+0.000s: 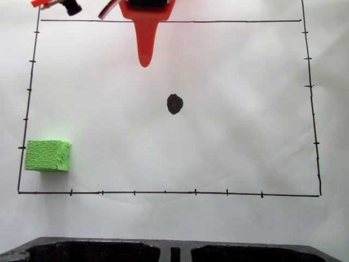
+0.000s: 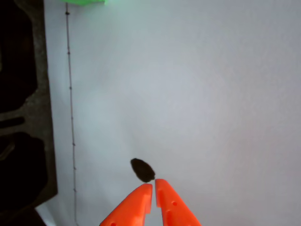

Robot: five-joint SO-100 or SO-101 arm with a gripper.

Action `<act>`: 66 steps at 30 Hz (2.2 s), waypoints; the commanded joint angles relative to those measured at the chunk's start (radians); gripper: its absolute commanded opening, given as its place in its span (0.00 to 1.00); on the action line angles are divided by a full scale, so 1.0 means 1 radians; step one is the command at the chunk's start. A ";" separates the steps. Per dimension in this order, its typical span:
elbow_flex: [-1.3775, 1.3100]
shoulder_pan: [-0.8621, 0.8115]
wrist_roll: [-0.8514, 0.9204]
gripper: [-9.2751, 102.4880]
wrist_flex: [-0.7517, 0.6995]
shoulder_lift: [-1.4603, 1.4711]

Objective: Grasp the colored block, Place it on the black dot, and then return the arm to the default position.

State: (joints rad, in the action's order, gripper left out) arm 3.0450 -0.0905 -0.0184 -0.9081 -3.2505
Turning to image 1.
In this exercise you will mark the green textured foam block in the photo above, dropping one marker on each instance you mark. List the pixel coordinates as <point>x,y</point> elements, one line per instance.
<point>45,157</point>

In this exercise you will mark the black dot mark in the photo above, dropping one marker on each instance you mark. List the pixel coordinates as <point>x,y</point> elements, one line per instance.
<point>174,104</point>

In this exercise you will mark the black plastic tray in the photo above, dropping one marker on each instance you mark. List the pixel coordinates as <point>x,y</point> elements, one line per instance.
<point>90,251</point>

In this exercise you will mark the black camera on orange mount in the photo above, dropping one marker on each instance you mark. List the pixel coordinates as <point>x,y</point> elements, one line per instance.
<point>71,7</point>

